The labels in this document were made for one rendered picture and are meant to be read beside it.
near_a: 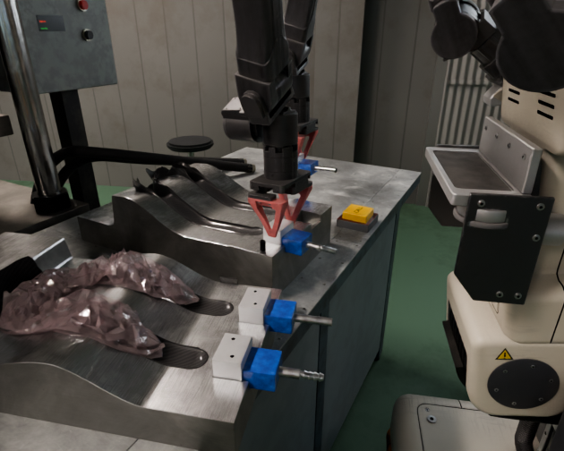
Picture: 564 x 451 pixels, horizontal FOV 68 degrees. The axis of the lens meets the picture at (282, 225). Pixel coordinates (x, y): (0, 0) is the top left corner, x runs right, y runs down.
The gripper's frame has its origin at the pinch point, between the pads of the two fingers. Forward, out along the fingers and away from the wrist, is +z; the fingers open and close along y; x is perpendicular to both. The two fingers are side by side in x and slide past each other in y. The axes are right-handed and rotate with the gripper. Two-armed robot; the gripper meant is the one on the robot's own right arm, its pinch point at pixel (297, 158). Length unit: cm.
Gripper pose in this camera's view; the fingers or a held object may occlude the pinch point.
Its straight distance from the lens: 103.8
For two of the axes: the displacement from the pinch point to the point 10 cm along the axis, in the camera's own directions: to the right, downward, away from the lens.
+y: -4.8, 3.8, -7.9
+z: 0.2, 9.1, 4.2
